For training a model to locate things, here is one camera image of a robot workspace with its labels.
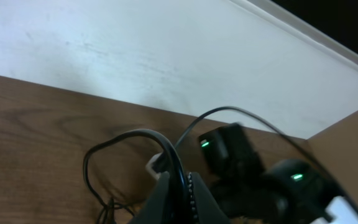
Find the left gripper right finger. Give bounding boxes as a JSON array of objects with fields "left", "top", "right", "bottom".
[{"left": 188, "top": 172, "right": 231, "bottom": 224}]

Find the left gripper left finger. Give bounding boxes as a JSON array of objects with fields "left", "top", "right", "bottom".
[{"left": 129, "top": 172, "right": 173, "bottom": 224}]

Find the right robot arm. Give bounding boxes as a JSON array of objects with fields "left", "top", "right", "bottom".
[{"left": 198, "top": 123, "right": 339, "bottom": 223}]

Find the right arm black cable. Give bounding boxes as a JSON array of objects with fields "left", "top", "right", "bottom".
[{"left": 172, "top": 105, "right": 358, "bottom": 224}]

